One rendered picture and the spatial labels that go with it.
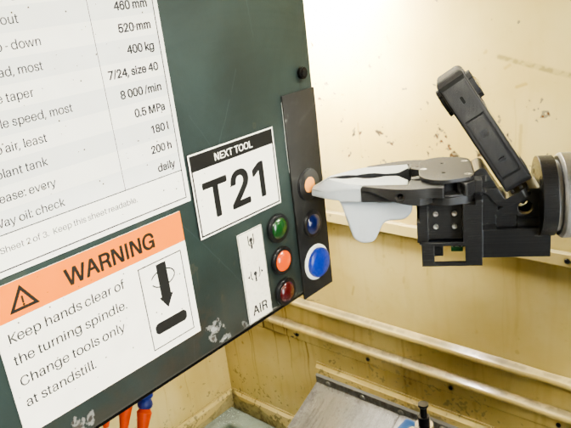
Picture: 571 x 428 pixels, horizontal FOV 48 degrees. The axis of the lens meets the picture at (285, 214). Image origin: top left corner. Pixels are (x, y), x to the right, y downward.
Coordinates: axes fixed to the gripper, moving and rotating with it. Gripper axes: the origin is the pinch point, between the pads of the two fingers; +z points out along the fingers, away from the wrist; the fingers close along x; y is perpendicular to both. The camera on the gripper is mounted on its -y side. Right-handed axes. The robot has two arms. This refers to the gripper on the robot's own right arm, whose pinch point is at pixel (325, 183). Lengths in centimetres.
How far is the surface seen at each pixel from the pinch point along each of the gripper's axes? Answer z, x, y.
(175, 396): 66, 95, 95
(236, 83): 5.5, -6.1, -10.7
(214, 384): 58, 108, 100
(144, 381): 12.4, -18.1, 9.6
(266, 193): 4.5, -4.7, -0.8
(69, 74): 12.8, -18.8, -13.9
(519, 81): -27, 65, 3
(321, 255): 0.9, -0.2, 7.3
